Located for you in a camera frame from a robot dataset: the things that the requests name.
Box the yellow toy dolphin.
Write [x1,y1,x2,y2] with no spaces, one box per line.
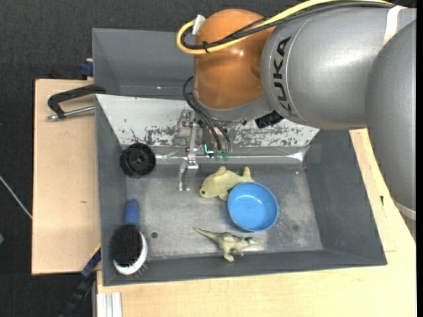
[198,165,256,201]

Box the green toy dinosaur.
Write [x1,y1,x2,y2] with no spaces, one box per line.
[192,227,260,263]

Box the black hairbrush with blue handle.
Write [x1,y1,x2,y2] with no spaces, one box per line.
[109,198,149,276]

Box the brown cardboard board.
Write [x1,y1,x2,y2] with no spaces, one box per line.
[31,79,103,276]

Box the black cylinder on white bracket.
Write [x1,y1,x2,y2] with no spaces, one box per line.
[254,110,285,129]

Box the blue plastic bowl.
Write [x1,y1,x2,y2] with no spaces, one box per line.
[227,181,280,233]

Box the grey metal bin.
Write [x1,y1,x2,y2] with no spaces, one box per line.
[91,27,388,287]

